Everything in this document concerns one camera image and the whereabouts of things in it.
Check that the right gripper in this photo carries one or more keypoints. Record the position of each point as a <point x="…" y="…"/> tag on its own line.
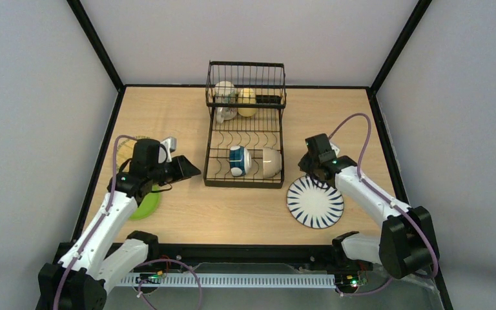
<point x="312" y="167"/>

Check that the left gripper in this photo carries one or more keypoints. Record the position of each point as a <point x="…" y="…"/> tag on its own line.
<point x="175" y="168"/>

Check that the white ceramic bowl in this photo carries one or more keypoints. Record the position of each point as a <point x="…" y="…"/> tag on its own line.
<point x="272" y="162"/>

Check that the small blue rimmed bowl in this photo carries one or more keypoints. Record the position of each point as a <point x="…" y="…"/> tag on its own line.
<point x="239" y="161"/>

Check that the beige patterned mug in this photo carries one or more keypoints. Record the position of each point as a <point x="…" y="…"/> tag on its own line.
<point x="225" y="92"/>

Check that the yellow cup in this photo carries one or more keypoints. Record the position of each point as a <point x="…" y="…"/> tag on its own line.
<point x="247" y="96"/>

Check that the black wire dish rack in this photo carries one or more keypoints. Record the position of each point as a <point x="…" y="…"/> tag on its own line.
<point x="264" y="129"/>

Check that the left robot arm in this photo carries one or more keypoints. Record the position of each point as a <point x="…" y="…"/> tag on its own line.
<point x="85" y="275"/>

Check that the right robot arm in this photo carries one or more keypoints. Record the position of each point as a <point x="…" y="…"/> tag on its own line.
<point x="407" y="242"/>

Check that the blue striped white plate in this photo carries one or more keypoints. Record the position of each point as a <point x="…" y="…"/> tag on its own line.
<point x="314" y="204"/>

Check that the green plate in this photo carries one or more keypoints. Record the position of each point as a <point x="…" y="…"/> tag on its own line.
<point x="149" y="204"/>

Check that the woven bamboo coaster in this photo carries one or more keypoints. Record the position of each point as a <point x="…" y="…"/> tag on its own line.
<point x="124" y="151"/>

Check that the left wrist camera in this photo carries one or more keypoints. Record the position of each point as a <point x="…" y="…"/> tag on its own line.
<point x="168" y="145"/>

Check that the black frame front rail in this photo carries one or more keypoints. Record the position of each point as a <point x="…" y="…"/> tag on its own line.
<point x="325" y="255"/>

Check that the white slotted cable duct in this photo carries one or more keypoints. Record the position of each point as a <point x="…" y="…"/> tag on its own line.
<point x="215" y="280"/>

